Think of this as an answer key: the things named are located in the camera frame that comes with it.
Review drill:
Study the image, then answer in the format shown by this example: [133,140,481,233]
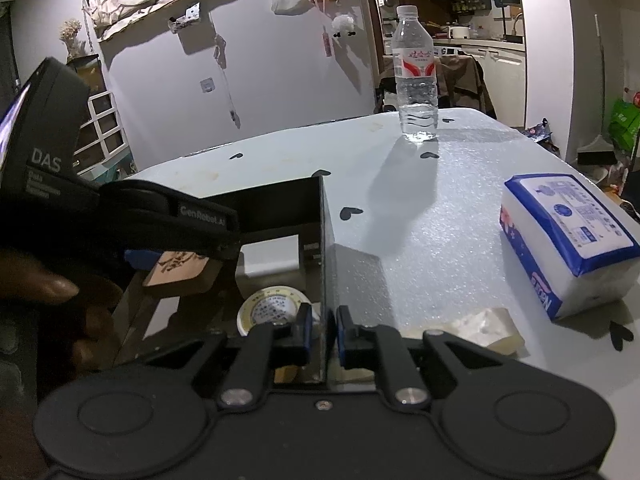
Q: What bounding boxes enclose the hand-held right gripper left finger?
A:
[115,304,315,411]

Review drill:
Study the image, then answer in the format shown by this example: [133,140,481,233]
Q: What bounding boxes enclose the green shopping bag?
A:
[607,97,640,153]

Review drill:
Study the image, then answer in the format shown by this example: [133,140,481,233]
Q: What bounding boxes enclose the white hanging bag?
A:
[270,0,311,16]

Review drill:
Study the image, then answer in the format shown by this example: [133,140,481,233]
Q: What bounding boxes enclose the clear water bottle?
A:
[390,4,440,143]

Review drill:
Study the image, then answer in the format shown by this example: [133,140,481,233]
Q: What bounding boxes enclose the chair with brown jacket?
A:
[375,52,496,118]

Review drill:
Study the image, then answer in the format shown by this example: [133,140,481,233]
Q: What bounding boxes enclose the black cardboard box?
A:
[112,175,336,386]

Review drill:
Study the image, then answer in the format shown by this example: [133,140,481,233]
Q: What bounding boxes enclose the round tape measure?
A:
[236,285,313,338]

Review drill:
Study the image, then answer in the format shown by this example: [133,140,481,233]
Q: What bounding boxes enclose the blue white tissue pack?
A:
[499,173,640,322]

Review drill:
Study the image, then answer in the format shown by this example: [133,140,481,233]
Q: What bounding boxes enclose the white drawer unit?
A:
[72,91,128,176]

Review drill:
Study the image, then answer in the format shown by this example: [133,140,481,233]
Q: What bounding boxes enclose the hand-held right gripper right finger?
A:
[335,305,531,411]

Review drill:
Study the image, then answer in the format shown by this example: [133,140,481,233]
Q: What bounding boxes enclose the teal patterned cabinet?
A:
[92,160,136,183]

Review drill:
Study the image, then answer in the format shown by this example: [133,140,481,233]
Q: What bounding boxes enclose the white charger plug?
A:
[235,235,301,291]

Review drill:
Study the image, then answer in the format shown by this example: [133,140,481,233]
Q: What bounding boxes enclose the crumpled white plastic wrapper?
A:
[340,307,526,386]

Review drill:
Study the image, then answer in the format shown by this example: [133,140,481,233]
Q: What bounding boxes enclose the person's left hand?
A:
[0,251,123,376]

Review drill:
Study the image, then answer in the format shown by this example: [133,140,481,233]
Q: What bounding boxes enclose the carved wooden block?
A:
[141,249,221,297]

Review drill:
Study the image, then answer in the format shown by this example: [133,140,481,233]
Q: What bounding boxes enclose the pink ribbons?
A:
[300,0,333,58]

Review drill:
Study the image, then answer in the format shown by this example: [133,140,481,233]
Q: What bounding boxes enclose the white sheep plush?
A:
[331,14,357,38]

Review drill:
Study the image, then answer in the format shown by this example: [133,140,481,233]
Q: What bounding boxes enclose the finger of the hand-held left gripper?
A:
[125,249,161,267]
[100,180,241,261]

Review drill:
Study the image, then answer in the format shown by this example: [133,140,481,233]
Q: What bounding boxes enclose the hanging cable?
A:
[212,32,241,128]

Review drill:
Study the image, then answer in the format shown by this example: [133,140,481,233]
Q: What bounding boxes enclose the glass fish tank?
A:
[65,54,103,96]

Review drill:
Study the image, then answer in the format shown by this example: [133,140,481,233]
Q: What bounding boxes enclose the dried flower vase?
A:
[59,19,83,58]

